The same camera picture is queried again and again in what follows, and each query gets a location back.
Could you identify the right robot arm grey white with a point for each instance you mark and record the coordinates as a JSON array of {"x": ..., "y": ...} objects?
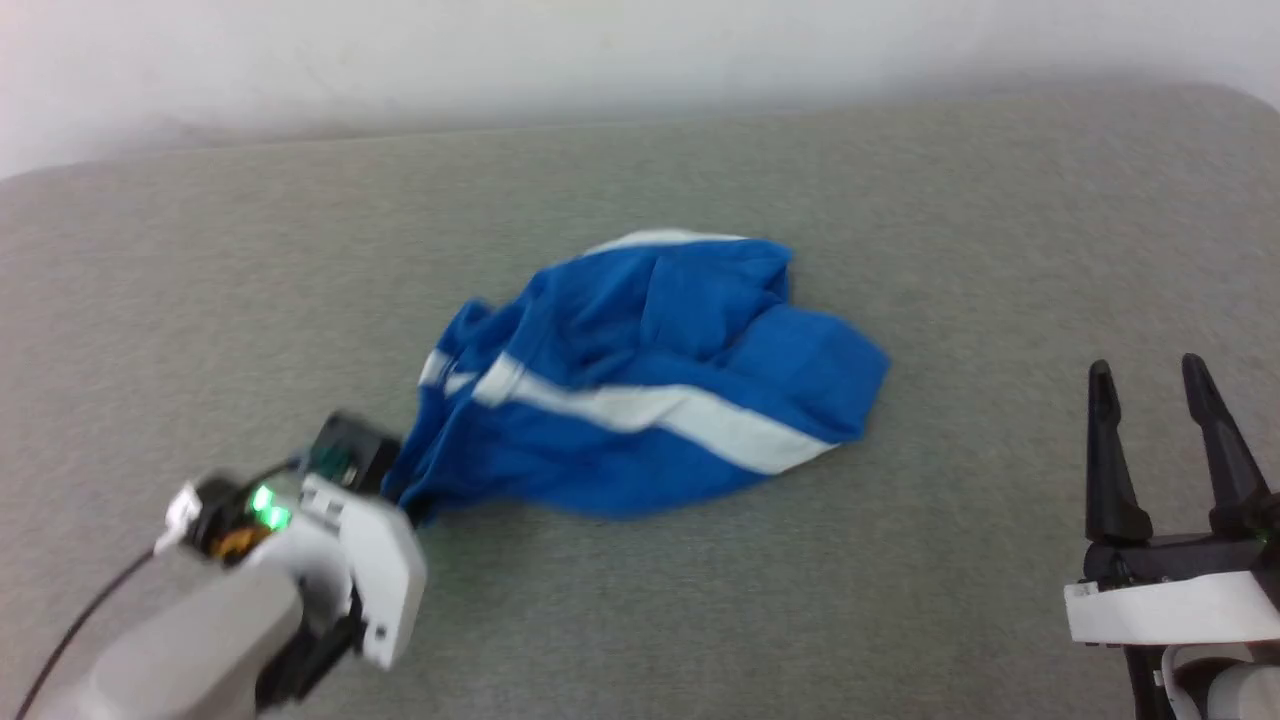
[{"x": 1235, "y": 690}]

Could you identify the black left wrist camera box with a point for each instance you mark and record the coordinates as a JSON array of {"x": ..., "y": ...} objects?
[{"x": 352, "y": 450}]

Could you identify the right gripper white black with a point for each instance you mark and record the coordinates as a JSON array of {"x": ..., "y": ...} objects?
[{"x": 1170, "y": 608}]

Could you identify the grey fabric sofa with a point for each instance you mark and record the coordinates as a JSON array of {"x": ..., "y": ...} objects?
[{"x": 640, "y": 620}]

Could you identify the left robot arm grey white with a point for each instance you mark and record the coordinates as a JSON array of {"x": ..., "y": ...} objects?
[{"x": 190, "y": 645}]

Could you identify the blue garment with white stripe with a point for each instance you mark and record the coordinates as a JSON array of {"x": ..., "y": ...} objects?
[{"x": 640, "y": 340}]

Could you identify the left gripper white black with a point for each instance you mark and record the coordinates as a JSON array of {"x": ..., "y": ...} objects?
[{"x": 375, "y": 560}]

